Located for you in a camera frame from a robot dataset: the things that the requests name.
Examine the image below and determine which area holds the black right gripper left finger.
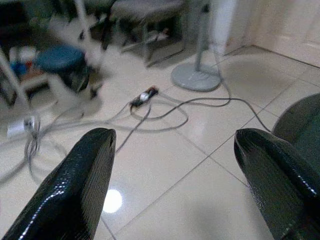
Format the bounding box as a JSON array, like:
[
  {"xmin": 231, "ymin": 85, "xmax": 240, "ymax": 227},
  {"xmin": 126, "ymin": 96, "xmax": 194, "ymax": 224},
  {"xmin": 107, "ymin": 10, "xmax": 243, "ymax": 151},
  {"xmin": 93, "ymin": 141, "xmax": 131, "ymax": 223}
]
[{"xmin": 0, "ymin": 127, "xmax": 117, "ymax": 240}]

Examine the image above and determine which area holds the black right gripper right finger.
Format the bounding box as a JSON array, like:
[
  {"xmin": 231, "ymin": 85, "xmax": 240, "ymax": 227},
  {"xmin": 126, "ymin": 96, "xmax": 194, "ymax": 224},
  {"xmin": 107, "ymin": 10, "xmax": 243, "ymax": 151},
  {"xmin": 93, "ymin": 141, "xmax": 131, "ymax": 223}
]
[{"xmin": 233, "ymin": 127, "xmax": 320, "ymax": 240}]

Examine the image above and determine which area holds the brown round sofa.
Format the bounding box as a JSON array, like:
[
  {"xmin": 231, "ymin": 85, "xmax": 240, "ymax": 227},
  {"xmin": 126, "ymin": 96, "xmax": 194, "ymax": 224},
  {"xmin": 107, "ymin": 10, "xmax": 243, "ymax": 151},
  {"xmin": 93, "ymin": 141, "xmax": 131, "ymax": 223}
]
[{"xmin": 271, "ymin": 92, "xmax": 320, "ymax": 173}]

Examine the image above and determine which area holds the white plug adapter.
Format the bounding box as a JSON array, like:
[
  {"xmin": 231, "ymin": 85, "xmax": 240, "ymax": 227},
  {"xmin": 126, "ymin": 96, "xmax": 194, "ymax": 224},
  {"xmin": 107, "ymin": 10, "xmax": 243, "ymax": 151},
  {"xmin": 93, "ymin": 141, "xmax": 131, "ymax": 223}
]
[{"xmin": 22, "ymin": 116, "xmax": 41, "ymax": 131}]

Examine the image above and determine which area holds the white step stool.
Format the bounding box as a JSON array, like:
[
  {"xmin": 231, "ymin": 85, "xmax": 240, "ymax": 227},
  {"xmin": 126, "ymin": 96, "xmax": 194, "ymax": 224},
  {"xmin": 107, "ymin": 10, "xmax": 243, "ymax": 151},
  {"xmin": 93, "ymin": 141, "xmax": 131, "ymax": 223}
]
[{"xmin": 18, "ymin": 71, "xmax": 62, "ymax": 107}]

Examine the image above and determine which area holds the black power strip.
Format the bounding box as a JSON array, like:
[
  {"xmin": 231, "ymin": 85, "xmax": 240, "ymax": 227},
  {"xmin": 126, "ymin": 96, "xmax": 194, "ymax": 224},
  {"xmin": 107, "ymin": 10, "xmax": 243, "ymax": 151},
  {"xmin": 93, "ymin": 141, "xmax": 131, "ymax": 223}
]
[{"xmin": 129, "ymin": 85, "xmax": 160, "ymax": 107}]

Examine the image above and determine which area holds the blue round stool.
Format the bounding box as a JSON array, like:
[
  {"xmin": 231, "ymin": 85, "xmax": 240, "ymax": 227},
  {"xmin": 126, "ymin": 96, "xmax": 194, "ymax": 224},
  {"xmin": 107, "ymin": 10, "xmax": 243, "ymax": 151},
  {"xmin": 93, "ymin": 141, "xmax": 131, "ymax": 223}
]
[{"xmin": 34, "ymin": 44, "xmax": 101, "ymax": 101}]

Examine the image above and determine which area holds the grey metal chair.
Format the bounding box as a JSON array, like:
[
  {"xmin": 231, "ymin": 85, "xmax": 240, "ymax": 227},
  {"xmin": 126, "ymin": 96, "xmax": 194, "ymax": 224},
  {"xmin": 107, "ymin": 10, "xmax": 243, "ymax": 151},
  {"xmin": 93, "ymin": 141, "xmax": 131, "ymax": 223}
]
[{"xmin": 101, "ymin": 0, "xmax": 188, "ymax": 68}]

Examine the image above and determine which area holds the looped grey floor cable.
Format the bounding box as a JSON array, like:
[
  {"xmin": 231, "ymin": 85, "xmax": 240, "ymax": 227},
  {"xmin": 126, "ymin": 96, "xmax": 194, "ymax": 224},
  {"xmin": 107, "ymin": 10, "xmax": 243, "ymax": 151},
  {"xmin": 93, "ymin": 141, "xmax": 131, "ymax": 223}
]
[{"xmin": 23, "ymin": 117, "xmax": 68, "ymax": 182}]

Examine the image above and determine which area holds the thick grey floor cable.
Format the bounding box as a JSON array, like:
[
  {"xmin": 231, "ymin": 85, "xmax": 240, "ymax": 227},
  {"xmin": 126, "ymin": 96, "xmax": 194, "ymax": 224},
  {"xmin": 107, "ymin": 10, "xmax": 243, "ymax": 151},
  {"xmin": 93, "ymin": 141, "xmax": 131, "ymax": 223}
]
[{"xmin": 0, "ymin": 107, "xmax": 190, "ymax": 185}]

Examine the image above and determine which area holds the thin grey floor cable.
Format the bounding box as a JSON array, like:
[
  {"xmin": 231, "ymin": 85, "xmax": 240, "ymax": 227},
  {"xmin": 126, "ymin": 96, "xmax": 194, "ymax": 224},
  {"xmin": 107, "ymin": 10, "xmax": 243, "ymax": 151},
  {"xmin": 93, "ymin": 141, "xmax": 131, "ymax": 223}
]
[{"xmin": 114, "ymin": 44, "xmax": 273, "ymax": 153}]

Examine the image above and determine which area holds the grey pedestal fan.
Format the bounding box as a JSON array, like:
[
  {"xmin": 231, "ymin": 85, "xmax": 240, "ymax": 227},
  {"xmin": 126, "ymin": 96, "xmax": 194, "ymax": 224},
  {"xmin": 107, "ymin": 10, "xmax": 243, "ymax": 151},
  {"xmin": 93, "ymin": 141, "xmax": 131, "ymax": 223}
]
[{"xmin": 170, "ymin": 4, "xmax": 223, "ymax": 92}]

